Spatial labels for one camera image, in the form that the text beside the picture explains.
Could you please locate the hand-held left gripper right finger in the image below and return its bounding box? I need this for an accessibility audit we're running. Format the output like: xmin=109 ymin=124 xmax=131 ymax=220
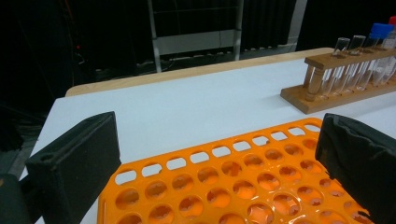
xmin=315 ymin=113 xmax=396 ymax=224

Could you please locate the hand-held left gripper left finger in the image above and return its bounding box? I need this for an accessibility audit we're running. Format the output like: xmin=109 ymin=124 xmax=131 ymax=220
xmin=25 ymin=111 xmax=122 ymax=224

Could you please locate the wooden test tube rack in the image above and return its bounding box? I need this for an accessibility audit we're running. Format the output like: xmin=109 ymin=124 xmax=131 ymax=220
xmin=279 ymin=48 xmax=396 ymax=115

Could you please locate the clear glass test tube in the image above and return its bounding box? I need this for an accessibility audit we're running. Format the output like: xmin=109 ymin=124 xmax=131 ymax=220
xmin=320 ymin=36 xmax=351 ymax=99
xmin=334 ymin=35 xmax=367 ymax=96

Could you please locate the orange plastic test tube rack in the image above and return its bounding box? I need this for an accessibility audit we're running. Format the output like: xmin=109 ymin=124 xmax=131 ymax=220
xmin=96 ymin=117 xmax=373 ymax=224

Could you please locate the blue capped test tube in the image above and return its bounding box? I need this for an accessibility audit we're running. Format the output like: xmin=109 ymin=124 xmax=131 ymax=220
xmin=354 ymin=22 xmax=391 ymax=91
xmin=372 ymin=23 xmax=396 ymax=88

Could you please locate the red capped test tube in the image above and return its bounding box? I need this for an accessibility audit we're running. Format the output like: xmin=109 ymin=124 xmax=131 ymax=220
xmin=381 ymin=15 xmax=396 ymax=85

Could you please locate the white table mat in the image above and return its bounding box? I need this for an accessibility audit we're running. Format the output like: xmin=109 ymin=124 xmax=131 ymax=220
xmin=18 ymin=57 xmax=396 ymax=224

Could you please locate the grey metal stand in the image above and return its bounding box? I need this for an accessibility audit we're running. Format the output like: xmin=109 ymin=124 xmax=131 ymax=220
xmin=147 ymin=0 xmax=246 ymax=74

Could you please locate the grey upright post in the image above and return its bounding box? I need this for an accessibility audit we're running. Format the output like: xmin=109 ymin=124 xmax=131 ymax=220
xmin=286 ymin=0 xmax=308 ymax=52

